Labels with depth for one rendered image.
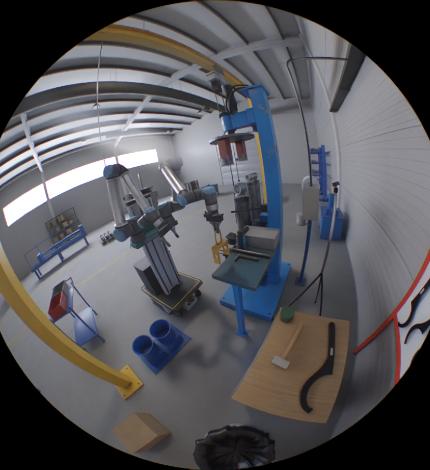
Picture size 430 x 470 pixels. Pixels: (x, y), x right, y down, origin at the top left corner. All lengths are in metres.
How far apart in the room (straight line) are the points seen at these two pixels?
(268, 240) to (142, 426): 2.33
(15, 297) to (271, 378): 1.73
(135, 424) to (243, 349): 1.56
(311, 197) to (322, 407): 1.89
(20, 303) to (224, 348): 2.12
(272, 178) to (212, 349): 2.16
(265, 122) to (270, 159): 0.42
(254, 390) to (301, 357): 0.34
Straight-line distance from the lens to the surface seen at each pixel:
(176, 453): 2.19
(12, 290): 1.43
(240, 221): 2.01
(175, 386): 2.07
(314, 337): 1.11
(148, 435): 1.92
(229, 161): 1.73
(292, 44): 6.86
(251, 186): 3.26
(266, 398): 0.97
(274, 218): 1.82
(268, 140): 1.70
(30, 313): 1.48
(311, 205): 1.90
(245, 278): 1.21
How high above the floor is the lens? 1.90
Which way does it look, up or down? 26 degrees down
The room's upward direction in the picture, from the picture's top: 12 degrees counter-clockwise
